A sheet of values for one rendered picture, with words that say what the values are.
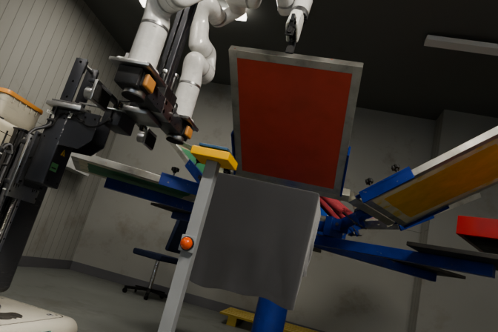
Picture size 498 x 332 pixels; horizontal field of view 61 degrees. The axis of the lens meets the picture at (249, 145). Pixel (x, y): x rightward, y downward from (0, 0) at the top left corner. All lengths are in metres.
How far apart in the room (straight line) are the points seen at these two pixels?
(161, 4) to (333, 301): 4.86
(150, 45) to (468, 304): 4.92
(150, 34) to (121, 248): 5.15
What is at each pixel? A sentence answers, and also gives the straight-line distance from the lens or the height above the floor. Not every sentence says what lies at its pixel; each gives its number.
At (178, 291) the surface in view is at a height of 0.51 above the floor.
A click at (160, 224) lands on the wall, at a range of 6.23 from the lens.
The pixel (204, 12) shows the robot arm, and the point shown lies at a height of 1.64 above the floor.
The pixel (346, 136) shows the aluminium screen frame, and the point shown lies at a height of 1.31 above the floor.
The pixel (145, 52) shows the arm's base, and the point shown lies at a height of 1.18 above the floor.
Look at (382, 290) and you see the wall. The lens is 5.89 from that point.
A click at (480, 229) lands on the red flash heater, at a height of 1.05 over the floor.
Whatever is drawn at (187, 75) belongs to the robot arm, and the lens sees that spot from 1.84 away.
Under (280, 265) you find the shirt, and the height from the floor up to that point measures 0.66.
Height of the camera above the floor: 0.63
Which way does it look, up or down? 16 degrees up
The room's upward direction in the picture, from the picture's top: 15 degrees clockwise
